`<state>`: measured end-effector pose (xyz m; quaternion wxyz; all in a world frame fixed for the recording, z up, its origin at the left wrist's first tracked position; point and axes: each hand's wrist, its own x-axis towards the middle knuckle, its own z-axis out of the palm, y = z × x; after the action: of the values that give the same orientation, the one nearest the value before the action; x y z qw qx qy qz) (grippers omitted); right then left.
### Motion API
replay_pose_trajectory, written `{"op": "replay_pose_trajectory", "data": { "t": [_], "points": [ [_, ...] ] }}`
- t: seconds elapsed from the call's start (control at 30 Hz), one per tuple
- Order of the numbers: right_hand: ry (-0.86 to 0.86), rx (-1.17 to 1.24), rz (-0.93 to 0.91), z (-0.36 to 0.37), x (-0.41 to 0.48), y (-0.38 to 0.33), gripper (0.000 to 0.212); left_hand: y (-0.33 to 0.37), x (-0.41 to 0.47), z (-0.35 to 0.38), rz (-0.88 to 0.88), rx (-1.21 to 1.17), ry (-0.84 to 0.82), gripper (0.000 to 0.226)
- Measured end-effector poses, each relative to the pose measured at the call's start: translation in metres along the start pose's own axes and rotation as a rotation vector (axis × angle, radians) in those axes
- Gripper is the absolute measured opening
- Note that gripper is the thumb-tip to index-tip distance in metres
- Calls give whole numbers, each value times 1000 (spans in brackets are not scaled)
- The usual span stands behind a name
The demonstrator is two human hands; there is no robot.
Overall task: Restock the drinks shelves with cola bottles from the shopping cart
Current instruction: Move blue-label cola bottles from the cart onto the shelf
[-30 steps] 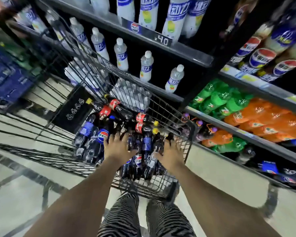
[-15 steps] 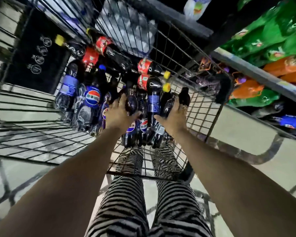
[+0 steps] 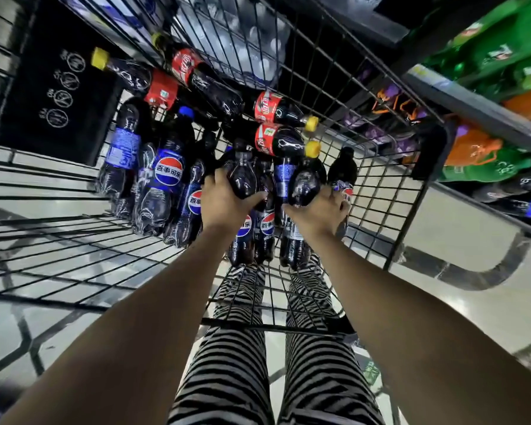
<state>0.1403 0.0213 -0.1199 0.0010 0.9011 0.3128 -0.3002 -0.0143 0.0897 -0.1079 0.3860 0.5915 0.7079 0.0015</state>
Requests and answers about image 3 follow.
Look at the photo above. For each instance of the person's left hand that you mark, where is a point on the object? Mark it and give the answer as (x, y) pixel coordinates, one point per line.
(219, 207)

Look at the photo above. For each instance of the person's right hand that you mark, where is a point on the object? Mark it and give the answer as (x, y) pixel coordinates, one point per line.
(321, 214)

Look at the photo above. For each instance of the person's left thumb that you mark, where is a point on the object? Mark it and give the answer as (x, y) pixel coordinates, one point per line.
(251, 202)

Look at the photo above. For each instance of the person's right thumb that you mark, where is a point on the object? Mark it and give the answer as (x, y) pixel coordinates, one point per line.
(294, 214)

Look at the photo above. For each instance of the blue label cola bottle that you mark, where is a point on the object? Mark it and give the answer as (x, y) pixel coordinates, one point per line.
(304, 185)
(243, 179)

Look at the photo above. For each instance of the person's right forearm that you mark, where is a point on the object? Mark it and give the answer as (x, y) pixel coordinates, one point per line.
(416, 340)

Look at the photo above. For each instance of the person's left forearm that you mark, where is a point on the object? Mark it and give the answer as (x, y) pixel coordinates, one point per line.
(137, 331)

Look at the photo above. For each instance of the red label cola bottle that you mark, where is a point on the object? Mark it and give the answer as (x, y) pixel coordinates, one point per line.
(276, 109)
(208, 86)
(135, 75)
(278, 140)

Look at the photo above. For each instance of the pile of blue label bottles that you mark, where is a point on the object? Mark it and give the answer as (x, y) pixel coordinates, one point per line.
(168, 172)

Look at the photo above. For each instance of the purple soda bottle pack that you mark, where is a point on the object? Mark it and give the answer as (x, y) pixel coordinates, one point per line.
(389, 123)

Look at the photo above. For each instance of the clear water bottle pack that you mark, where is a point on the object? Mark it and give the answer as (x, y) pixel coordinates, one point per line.
(243, 35)

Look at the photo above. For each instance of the zebra striped trousers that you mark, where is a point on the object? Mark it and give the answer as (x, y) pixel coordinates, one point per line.
(230, 371)

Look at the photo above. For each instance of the orange soda bottle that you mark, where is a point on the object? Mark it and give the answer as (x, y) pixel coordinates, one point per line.
(471, 148)

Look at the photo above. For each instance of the green soda bottle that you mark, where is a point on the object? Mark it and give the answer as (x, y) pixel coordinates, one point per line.
(491, 168)

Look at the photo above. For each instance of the grey metal store shelf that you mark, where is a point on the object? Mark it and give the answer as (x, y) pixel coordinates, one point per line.
(478, 110)

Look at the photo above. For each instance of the dark cola bottle on shelf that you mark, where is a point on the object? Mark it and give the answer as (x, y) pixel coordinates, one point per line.
(509, 186)

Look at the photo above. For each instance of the blue white wrapped pack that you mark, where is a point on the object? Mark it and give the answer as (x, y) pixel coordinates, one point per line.
(115, 13)

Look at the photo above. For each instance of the black cart seat flap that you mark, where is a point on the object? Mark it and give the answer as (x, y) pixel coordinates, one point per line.
(48, 61)

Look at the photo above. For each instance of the orange soda bottle pack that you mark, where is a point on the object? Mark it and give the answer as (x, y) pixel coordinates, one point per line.
(529, 103)

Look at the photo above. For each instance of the green soda bottle pack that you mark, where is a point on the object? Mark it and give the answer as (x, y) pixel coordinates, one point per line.
(495, 44)

